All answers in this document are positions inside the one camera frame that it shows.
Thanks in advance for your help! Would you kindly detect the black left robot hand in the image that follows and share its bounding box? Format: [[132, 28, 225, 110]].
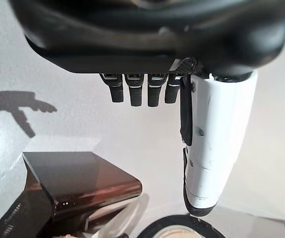
[[8, 0, 285, 218]]

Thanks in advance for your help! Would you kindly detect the washing machine glass door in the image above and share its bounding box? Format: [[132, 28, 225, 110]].
[[136, 214, 224, 238]]

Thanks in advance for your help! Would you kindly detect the grey front-load washing machine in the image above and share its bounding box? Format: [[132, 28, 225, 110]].
[[214, 205, 285, 238]]

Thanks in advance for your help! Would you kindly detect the glossy brown stand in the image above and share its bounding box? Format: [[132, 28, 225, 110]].
[[0, 151, 143, 238]]

